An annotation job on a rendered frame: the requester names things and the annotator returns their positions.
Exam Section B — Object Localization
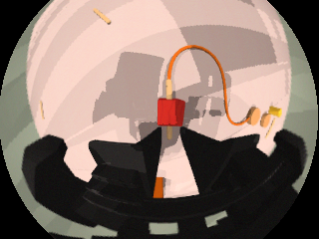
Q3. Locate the round wooden button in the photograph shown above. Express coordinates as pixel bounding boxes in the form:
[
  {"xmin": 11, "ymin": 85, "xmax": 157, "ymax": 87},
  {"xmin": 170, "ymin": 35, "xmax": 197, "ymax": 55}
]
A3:
[{"xmin": 247, "ymin": 107, "xmax": 260, "ymax": 126}]

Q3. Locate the tan round disc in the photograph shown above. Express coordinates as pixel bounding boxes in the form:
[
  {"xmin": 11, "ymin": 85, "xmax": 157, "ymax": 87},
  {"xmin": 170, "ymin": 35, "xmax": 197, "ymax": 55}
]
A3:
[{"xmin": 259, "ymin": 112, "xmax": 271, "ymax": 128}]

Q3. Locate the orange string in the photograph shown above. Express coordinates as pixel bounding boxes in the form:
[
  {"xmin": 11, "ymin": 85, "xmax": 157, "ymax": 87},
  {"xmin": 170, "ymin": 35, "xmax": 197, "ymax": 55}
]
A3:
[{"xmin": 166, "ymin": 45, "xmax": 250, "ymax": 139}]

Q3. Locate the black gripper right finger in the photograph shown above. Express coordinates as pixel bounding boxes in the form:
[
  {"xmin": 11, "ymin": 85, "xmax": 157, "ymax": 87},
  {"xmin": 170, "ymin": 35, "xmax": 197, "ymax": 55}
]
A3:
[{"xmin": 179, "ymin": 126, "xmax": 260, "ymax": 194}]

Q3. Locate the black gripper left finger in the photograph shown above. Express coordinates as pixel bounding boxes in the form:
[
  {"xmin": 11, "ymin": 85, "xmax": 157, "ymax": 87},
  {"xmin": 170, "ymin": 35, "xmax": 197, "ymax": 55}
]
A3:
[{"xmin": 88, "ymin": 126, "xmax": 160, "ymax": 196}]

